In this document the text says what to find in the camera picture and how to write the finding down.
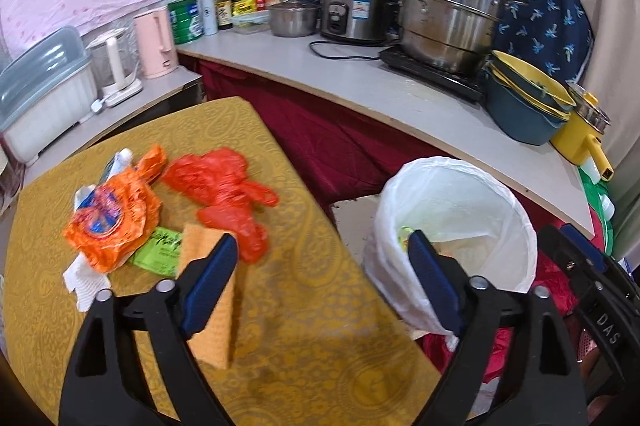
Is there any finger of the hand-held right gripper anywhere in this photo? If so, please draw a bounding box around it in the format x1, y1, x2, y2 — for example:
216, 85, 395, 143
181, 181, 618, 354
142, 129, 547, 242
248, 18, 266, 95
537, 224, 609, 307
559, 223, 609, 275

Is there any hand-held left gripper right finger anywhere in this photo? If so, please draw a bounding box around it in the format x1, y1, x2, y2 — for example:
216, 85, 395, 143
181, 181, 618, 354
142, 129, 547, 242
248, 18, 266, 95
406, 230, 589, 426

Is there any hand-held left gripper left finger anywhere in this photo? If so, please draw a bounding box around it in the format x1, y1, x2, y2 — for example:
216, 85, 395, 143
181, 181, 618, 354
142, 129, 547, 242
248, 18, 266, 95
59, 233, 239, 426

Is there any orange cleaning cloth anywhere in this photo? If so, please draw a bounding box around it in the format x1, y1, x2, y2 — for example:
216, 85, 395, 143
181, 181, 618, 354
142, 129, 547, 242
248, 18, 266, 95
175, 222, 239, 369

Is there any green packet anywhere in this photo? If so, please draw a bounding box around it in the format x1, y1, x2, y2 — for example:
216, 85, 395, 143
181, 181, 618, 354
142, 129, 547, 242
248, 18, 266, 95
125, 226, 185, 279

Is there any bin with white plastic liner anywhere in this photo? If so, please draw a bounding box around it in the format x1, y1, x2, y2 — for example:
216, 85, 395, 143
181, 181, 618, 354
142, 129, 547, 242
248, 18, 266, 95
362, 156, 538, 352

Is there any red plastic bag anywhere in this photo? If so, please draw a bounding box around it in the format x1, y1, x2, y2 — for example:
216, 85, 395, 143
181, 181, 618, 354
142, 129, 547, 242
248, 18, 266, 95
162, 147, 279, 264

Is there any orange snack bag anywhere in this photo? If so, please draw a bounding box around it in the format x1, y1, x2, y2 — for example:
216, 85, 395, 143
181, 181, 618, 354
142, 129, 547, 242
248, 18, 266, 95
62, 143, 168, 274

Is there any white paper towel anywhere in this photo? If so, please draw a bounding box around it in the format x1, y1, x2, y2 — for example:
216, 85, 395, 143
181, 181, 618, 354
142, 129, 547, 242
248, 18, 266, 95
62, 253, 113, 313

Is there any green plastic bag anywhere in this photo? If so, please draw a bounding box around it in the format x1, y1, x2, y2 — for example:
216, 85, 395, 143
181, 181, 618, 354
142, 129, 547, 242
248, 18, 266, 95
580, 171, 621, 257

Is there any yellow patterned tablecloth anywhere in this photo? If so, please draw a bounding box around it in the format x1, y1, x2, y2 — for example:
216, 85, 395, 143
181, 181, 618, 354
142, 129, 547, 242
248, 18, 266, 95
2, 96, 451, 426

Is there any blue plastic basin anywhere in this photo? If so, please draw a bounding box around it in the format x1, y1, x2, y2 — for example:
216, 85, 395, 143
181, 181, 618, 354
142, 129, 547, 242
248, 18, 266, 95
484, 70, 571, 145

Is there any yellow plastic basin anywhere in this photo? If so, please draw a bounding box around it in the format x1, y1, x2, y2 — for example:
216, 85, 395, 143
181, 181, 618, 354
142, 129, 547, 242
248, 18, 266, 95
490, 50, 577, 117

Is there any dark red cloth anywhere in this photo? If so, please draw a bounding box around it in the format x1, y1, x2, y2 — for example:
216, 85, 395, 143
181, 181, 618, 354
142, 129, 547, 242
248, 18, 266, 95
195, 58, 606, 382

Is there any black induction cooker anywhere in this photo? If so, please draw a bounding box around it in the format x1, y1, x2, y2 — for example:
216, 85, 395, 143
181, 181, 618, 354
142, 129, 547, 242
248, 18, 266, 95
378, 44, 488, 102

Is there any beige curtain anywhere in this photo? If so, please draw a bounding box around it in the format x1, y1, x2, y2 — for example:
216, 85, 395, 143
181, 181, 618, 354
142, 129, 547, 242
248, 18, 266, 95
547, 0, 640, 257

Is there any white dish rack blue lid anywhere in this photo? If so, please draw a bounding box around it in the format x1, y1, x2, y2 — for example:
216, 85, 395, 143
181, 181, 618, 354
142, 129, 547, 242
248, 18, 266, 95
0, 26, 99, 167

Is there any white glass kettle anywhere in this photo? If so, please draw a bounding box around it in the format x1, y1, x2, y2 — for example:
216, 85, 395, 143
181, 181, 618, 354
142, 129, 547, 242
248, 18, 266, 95
86, 27, 144, 108

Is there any pink electric kettle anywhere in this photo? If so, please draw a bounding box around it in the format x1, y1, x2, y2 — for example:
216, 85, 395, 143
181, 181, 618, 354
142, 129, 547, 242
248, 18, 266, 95
132, 6, 179, 80

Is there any navy patterned cloth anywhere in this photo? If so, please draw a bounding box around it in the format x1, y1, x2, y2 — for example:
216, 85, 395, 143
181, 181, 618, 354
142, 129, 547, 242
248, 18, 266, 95
267, 0, 596, 107

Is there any green tin can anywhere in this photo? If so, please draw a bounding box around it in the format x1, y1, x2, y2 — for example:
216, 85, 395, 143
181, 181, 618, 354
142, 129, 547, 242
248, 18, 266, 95
167, 0, 205, 45

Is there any clear food container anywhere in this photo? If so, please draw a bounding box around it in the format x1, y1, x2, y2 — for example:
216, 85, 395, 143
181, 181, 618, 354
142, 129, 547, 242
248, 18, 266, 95
231, 12, 271, 31

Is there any large steel steamer pot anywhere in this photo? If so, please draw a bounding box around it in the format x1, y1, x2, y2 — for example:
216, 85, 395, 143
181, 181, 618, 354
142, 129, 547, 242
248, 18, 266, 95
385, 0, 530, 75

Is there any white slim bottle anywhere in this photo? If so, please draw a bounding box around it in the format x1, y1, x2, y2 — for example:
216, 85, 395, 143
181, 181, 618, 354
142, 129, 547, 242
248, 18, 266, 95
199, 0, 219, 36

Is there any dark sauce bottle white label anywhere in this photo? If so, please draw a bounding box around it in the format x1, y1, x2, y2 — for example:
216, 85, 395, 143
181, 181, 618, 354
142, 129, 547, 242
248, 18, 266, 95
215, 0, 234, 31

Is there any small steel pot with lid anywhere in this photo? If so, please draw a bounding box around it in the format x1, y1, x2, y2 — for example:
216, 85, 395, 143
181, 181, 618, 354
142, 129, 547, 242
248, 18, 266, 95
267, 0, 321, 38

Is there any steel rice cooker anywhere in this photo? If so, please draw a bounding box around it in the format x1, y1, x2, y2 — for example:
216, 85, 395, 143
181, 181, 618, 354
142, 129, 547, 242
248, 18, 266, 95
317, 0, 398, 44

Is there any yellow pot with handle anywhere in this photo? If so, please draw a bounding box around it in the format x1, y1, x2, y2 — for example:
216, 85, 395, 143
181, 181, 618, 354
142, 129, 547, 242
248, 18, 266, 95
550, 82, 615, 181

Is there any black power cable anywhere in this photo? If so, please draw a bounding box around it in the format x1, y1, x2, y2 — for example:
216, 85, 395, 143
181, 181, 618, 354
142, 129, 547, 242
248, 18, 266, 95
308, 38, 381, 62

